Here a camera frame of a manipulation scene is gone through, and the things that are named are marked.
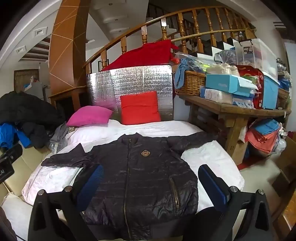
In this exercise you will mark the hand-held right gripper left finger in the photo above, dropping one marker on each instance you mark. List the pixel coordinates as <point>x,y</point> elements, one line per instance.
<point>91,183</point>

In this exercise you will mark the white bed blanket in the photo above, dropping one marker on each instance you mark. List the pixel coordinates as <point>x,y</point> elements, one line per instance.
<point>208,150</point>

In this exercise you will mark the white tissue pack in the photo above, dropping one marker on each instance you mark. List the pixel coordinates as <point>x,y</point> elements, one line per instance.
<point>217,95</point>

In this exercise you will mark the grey garment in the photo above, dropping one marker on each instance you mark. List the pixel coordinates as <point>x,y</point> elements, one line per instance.
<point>59,136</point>

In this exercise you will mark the pink pillow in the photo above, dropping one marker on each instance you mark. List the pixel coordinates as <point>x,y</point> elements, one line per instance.
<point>89,115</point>

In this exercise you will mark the wicker basket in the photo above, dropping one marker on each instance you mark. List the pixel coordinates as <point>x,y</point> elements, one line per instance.
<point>190,82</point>

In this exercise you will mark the red printed bag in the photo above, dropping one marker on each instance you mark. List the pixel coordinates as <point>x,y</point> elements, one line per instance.
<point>251,74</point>

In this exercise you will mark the blue cloth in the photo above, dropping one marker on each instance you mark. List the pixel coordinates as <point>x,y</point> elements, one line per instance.
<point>185,66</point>

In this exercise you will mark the blue plastic bin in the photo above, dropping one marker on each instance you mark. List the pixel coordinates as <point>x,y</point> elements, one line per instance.
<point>270,92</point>

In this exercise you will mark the beige sofa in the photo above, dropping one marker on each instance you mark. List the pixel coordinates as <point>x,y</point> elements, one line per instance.
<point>25,166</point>

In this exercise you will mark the orange wooden column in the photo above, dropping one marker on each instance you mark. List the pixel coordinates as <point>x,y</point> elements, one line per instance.
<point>67,46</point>

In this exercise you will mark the red pillow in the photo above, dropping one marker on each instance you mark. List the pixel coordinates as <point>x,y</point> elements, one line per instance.
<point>140,107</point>

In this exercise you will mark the wooden table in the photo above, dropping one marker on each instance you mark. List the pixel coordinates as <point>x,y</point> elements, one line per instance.
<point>229,111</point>

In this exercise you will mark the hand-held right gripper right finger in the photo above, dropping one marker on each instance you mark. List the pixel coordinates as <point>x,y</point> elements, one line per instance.
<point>214,185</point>

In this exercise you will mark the wooden stair railing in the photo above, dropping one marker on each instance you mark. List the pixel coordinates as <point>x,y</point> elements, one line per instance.
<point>196,20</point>

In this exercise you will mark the clear plastic storage box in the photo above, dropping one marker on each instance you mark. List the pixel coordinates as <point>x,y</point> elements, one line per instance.
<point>259,55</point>

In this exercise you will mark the cardboard box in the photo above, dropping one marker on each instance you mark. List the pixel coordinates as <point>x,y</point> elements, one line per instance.
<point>286,157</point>

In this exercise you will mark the silver foil insulation panel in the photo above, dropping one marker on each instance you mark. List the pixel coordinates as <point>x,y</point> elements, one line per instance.
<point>138,78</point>

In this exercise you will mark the blue garment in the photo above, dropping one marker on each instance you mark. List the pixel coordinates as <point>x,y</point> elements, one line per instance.
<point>9,134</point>

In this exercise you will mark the pile of dark clothes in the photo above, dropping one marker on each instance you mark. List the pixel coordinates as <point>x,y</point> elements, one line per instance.
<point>27,111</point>

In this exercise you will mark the black puffer jacket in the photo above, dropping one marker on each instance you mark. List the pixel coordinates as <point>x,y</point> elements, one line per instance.
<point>143,180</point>

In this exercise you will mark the light blue carton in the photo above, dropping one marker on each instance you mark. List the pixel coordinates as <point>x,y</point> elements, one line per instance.
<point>224,83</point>

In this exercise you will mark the pile of folded cloths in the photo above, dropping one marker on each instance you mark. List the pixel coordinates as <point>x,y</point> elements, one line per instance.
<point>263,134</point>

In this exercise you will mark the red cloth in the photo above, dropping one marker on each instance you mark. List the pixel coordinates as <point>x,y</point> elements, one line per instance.
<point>143,55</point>

